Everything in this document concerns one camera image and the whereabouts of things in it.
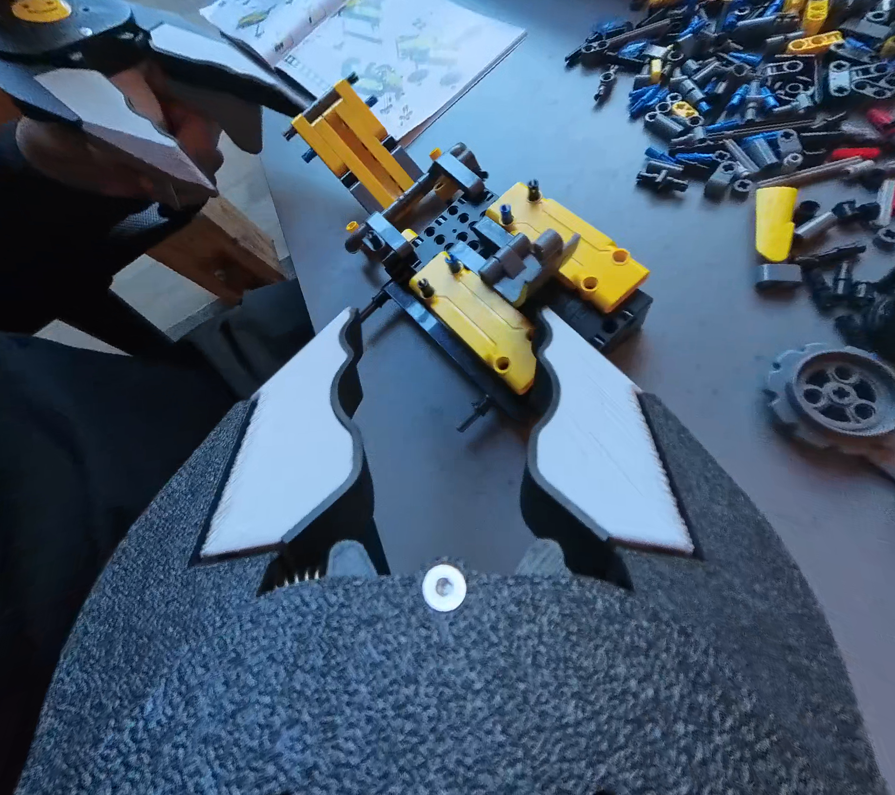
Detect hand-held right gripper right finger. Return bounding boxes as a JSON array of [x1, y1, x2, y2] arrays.
[[517, 306, 696, 576]]

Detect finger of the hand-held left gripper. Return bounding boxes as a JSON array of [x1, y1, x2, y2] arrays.
[[0, 64, 219, 212], [148, 22, 317, 154]]

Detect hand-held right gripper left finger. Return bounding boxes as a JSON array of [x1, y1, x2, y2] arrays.
[[200, 308, 390, 578]]

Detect yellow black brick model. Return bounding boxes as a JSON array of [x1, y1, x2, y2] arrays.
[[283, 78, 654, 436]]

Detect pile of small brick parts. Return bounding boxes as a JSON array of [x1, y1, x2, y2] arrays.
[[563, 0, 895, 335]]

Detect grey desk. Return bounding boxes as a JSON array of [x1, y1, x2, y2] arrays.
[[189, 0, 895, 705]]

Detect person's left hand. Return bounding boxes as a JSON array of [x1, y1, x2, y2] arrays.
[[112, 68, 232, 181]]

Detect person's black trousers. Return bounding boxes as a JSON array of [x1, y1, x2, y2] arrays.
[[0, 281, 316, 795]]

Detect grey sprocket wheel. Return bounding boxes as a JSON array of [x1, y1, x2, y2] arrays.
[[764, 348, 895, 460]]

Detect white instruction booklet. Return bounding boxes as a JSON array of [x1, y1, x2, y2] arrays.
[[199, 0, 529, 142]]

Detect yellow curved panel piece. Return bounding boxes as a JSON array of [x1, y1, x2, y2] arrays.
[[754, 185, 798, 261]]

